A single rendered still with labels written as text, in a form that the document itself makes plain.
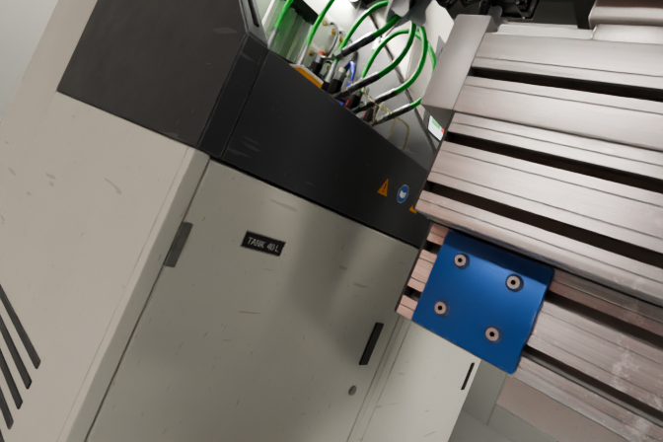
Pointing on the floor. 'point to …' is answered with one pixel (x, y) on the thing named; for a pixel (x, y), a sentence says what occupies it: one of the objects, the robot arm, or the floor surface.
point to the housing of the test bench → (51, 58)
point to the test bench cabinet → (88, 262)
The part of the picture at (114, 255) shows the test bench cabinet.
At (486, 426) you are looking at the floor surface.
